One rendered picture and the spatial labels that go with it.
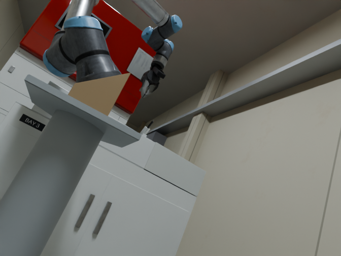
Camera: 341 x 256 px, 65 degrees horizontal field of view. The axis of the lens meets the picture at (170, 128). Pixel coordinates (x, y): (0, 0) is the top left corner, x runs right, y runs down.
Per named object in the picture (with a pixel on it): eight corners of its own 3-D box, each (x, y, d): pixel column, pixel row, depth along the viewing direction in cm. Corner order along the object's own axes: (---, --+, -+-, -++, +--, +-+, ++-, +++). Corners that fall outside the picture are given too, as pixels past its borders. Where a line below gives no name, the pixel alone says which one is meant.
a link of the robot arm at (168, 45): (158, 39, 149) (168, 49, 154) (150, 54, 146) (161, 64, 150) (168, 36, 143) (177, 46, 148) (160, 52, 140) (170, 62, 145)
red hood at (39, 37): (16, 75, 220) (54, 22, 239) (102, 124, 254) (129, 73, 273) (18, 42, 156) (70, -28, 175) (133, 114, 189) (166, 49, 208)
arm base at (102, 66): (129, 74, 85) (120, 45, 85) (82, 82, 77) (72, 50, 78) (115, 89, 98) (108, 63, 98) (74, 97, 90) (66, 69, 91)
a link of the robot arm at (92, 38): (87, 48, 80) (74, 5, 80) (64, 66, 88) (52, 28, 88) (117, 51, 89) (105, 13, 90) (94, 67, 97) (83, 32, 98)
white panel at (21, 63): (-22, 102, 150) (18, 47, 163) (104, 164, 183) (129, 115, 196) (-23, 101, 147) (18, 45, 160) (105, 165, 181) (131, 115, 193)
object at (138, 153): (29, 112, 113) (46, 85, 117) (136, 167, 136) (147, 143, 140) (30, 108, 105) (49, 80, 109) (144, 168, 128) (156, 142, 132)
